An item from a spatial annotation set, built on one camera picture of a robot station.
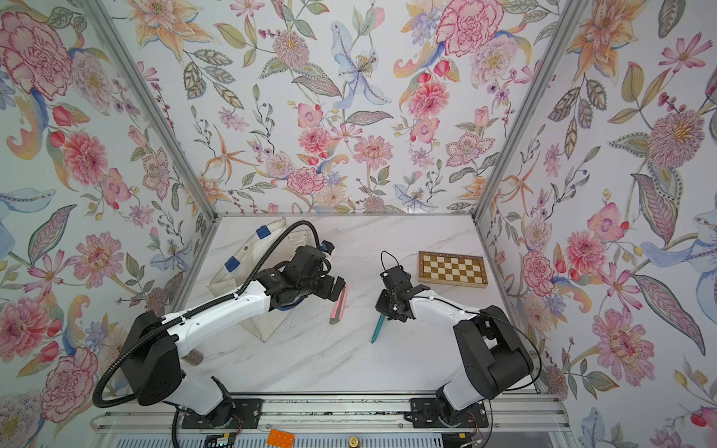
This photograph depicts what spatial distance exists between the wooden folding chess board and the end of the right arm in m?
0.22

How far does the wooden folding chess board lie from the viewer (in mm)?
999

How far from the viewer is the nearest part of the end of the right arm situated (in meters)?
0.67
